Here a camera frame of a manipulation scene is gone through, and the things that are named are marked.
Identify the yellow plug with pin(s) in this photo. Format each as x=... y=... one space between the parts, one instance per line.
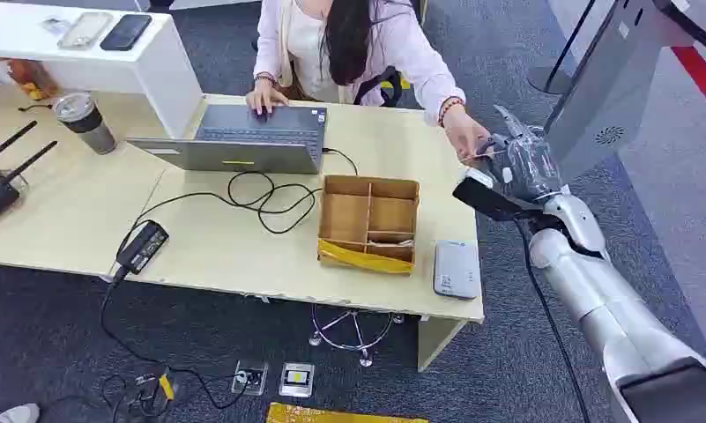
x=166 y=387

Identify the person's right hand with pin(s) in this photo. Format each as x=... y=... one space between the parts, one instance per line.
x=266 y=98

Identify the wooden card box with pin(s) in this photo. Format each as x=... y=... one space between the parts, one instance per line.
x=344 y=219

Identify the chrome stool base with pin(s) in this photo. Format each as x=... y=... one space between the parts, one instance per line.
x=358 y=336

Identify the black stanchion post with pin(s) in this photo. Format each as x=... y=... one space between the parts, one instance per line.
x=548 y=79

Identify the thin white card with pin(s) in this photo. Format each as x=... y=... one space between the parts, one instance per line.
x=474 y=156

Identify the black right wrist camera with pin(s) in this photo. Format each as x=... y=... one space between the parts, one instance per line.
x=487 y=198

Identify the clear phone case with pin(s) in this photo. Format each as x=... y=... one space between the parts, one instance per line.
x=85 y=30

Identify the person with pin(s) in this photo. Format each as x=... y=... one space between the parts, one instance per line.
x=399 y=46

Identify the grey laptop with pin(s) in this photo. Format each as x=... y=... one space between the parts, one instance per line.
x=259 y=125

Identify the red barrier belt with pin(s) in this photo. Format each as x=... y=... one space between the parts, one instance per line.
x=700 y=76

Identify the orange snack bag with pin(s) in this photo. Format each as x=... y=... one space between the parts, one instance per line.
x=34 y=79

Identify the yellow floor strip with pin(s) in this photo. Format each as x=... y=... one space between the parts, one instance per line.
x=404 y=84

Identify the person's left hand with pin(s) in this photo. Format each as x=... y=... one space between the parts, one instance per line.
x=466 y=133

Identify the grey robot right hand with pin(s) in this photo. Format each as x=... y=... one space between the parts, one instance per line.
x=525 y=163

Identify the small clear packet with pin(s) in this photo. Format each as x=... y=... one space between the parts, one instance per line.
x=55 y=25

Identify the black smartphone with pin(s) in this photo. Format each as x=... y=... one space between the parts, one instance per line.
x=126 y=32

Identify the open floor socket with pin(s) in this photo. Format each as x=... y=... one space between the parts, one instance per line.
x=250 y=378

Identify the pale grey card reader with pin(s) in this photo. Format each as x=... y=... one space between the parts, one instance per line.
x=456 y=270

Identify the white shoe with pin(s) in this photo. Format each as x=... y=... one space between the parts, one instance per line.
x=17 y=414

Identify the closed floor socket plate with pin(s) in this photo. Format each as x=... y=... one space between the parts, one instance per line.
x=296 y=380

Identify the white desk riser shelf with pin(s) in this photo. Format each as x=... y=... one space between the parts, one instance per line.
x=154 y=70

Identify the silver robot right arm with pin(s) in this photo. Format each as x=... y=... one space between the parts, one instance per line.
x=598 y=292

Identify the pale desk leg panel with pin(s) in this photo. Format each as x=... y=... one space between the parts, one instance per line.
x=437 y=344

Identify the black power adapter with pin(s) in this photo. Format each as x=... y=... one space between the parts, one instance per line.
x=144 y=247

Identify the dark tumbler with clear lid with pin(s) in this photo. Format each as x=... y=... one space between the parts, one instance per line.
x=87 y=124

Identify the silver kiosk stand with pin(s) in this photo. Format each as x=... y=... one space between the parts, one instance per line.
x=615 y=76

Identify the yellow floor sheet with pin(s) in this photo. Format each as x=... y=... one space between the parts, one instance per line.
x=329 y=415

